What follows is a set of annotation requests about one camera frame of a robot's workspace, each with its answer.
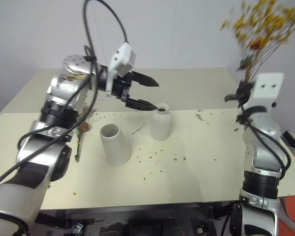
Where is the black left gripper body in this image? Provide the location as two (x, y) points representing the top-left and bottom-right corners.
(111, 71), (134, 103)

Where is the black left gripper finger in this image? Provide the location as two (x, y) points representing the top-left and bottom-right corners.
(124, 96), (159, 112)
(131, 71), (160, 88)

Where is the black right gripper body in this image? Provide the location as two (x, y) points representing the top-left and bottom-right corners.
(236, 81), (255, 107)

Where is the yellow dried flower bouquet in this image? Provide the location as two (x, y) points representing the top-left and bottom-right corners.
(220, 0), (295, 86)

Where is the purple dried flower bouquet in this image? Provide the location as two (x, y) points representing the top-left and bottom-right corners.
(74, 102), (97, 163)

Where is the thin dark twig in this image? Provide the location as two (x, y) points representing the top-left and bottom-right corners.
(131, 123), (146, 135)

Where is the white narrow-neck vase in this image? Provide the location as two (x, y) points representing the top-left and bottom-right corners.
(150, 103), (173, 142)

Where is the white wide-mouth vase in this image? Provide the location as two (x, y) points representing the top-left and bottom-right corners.
(99, 123), (132, 166)

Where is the black flat object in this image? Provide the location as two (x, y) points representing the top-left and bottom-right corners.
(281, 129), (295, 149)

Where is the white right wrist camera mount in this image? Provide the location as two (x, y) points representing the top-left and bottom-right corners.
(242, 72), (285, 110)

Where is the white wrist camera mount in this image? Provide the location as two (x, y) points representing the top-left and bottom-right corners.
(105, 42), (137, 98)
(242, 72), (285, 110)

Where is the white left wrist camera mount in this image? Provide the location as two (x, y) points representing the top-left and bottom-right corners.
(105, 42), (137, 98)

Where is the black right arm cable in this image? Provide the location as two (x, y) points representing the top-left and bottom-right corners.
(236, 105), (292, 180)

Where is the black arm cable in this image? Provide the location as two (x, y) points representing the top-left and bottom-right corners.
(236, 105), (292, 180)
(0, 0), (128, 191)

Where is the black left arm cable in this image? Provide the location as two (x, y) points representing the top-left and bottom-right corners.
(0, 0), (128, 191)

